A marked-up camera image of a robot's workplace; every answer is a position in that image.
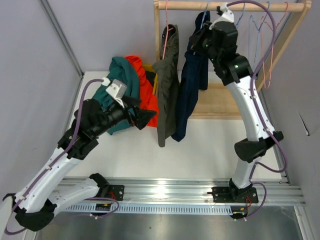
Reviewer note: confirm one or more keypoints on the orange shorts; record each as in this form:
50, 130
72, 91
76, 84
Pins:
148, 100

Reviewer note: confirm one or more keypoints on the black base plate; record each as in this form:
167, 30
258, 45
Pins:
112, 191
224, 194

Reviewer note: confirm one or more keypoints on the olive green shorts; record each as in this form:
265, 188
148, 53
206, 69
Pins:
167, 87

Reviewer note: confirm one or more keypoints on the teal green shorts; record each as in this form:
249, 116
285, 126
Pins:
119, 69

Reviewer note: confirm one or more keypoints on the pink hanger with olive shorts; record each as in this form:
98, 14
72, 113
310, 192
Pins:
167, 45

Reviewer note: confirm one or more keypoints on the aluminium mounting rail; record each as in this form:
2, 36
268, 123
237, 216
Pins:
178, 191

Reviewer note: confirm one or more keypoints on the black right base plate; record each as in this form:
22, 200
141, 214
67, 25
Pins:
224, 194

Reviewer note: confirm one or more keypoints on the navy blue shorts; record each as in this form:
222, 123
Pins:
194, 77

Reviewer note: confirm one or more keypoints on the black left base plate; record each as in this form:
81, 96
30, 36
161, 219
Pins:
112, 191

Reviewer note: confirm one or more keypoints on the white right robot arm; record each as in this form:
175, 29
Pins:
236, 75

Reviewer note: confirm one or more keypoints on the wooden clothes rack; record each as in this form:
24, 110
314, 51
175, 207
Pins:
217, 102

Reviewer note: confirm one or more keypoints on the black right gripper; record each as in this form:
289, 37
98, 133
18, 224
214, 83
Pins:
196, 40

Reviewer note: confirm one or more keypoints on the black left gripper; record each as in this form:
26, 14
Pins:
142, 117

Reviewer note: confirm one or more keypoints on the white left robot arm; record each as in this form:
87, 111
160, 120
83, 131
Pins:
36, 205

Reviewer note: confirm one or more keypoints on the blue hanger with navy shorts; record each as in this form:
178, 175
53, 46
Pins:
204, 14

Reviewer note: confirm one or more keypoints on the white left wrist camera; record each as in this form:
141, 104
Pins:
116, 89

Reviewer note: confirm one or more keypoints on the white slotted cable duct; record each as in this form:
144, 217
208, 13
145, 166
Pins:
139, 208

